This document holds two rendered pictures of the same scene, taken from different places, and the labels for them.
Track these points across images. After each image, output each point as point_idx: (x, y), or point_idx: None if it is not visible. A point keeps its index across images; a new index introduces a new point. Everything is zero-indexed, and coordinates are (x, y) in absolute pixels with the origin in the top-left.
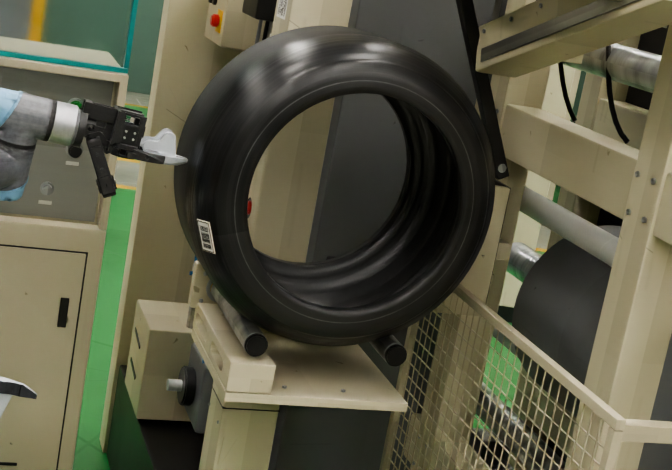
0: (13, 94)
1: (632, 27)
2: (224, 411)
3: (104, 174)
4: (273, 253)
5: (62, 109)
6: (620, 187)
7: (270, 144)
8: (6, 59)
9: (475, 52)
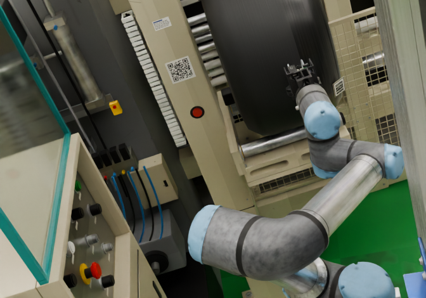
0: (326, 104)
1: None
2: (254, 207)
3: None
4: (222, 116)
5: (320, 89)
6: None
7: (200, 63)
8: (70, 194)
9: None
